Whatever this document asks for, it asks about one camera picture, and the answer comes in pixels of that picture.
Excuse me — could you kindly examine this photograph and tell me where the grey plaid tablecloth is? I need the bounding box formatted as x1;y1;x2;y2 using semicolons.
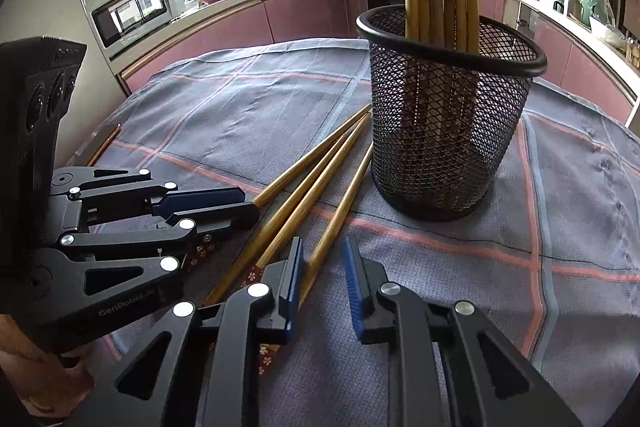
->
100;39;639;426

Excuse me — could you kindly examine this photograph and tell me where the white microwave oven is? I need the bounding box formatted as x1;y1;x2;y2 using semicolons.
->
89;0;186;58

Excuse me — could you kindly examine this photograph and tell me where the person's left hand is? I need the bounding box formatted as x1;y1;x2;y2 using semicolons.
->
1;314;94;418

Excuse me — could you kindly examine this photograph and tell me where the black mesh utensil holder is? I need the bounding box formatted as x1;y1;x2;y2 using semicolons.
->
357;4;548;221

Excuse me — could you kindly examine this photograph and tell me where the black camera module left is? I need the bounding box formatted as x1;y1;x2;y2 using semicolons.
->
1;36;87;243

